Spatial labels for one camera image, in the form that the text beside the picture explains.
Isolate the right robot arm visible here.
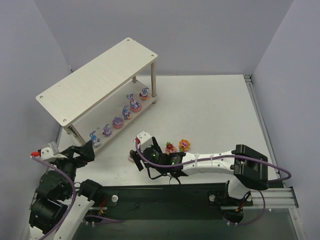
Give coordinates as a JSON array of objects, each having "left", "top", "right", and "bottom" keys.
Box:
[{"left": 129, "top": 135, "right": 269, "bottom": 200}]

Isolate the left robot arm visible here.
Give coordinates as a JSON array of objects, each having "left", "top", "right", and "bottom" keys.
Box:
[{"left": 28, "top": 140, "right": 103, "bottom": 240}]

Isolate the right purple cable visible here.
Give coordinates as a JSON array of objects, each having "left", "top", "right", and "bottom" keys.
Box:
[{"left": 134, "top": 138, "right": 292, "bottom": 226}]

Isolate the purple bunny with pink base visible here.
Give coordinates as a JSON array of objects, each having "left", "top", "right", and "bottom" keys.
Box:
[{"left": 122, "top": 105, "right": 132, "bottom": 120}]

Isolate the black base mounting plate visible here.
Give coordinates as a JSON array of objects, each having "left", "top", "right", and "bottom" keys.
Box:
[{"left": 90, "top": 183, "right": 253, "bottom": 223}]

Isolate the pink striped bear with strawberry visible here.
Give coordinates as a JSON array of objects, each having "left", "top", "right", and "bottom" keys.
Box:
[{"left": 128, "top": 149, "right": 136, "bottom": 162}]

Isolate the purple bunny with blue bow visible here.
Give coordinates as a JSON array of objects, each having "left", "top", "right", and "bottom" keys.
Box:
[{"left": 89, "top": 130, "right": 101, "bottom": 148}]

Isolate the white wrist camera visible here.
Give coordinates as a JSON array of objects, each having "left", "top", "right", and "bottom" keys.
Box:
[
  {"left": 30, "top": 141, "right": 67, "bottom": 163},
  {"left": 135, "top": 130, "right": 153, "bottom": 152}
]

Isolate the aluminium frame rail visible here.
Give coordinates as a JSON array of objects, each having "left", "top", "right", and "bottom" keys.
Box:
[{"left": 215, "top": 187, "right": 299, "bottom": 210}]

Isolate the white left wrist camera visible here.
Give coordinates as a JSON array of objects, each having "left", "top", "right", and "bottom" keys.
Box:
[{"left": 30, "top": 141, "right": 67, "bottom": 163}]

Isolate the small purple bunny figure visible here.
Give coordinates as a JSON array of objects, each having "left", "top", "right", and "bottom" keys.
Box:
[{"left": 102, "top": 124, "right": 112, "bottom": 138}]

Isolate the white wooden two-tier shelf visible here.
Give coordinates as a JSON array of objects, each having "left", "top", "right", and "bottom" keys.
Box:
[{"left": 36, "top": 37, "right": 158, "bottom": 152}]

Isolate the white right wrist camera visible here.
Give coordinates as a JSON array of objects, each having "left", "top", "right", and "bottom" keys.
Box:
[{"left": 135, "top": 130, "right": 153, "bottom": 152}]

